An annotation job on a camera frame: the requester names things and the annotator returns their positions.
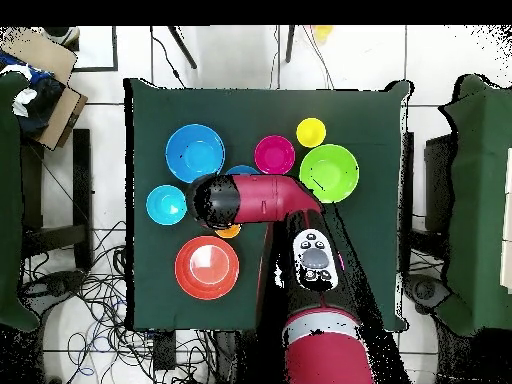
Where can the black stool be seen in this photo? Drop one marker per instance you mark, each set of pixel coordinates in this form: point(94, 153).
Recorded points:
point(82, 180)

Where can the cardboard box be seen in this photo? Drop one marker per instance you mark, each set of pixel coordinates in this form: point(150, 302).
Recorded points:
point(60, 116)

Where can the dark green table cloth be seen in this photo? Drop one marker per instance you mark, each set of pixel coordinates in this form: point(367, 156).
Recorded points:
point(256, 112)

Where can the orange-red bowl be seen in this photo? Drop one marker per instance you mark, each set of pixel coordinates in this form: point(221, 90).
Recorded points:
point(206, 267)

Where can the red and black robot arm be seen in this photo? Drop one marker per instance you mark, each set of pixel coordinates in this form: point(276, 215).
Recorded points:
point(260, 198)

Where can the yellow cup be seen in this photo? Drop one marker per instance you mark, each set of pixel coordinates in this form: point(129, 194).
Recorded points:
point(310, 132)

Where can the yellow object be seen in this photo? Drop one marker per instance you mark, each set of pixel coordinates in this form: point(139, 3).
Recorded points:
point(322, 32)

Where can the black square frame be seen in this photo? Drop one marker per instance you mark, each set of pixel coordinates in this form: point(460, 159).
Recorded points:
point(115, 48)

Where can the large blue bowl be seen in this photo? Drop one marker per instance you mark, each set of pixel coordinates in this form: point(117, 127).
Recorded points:
point(195, 154)

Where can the black pedestal foot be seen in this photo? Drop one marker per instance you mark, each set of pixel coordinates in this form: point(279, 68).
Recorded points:
point(56, 284)
point(424, 290)

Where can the black power brick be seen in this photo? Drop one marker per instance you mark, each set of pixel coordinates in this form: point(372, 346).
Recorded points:
point(164, 350)

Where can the green cloth side table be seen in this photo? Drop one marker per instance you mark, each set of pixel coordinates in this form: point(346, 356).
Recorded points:
point(480, 200)
point(8, 180)

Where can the small red bowl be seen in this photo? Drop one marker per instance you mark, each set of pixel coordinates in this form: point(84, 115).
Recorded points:
point(274, 155)

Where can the orange cup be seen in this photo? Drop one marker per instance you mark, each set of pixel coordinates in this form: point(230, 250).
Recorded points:
point(228, 231)

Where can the bundle of clothes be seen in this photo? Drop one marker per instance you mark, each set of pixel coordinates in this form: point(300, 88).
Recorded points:
point(40, 100)

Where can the person's foot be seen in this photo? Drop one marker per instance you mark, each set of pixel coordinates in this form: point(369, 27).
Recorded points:
point(66, 35)

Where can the green bowl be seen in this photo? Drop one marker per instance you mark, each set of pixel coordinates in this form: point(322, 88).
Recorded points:
point(336, 164)

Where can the ribbed blue bowl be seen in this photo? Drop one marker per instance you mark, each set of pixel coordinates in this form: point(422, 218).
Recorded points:
point(242, 170)

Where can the small turquoise bowl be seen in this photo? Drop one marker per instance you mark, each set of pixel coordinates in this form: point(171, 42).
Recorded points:
point(166, 204)

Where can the black tripod leg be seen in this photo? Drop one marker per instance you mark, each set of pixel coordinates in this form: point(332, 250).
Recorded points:
point(182, 46)
point(290, 44)

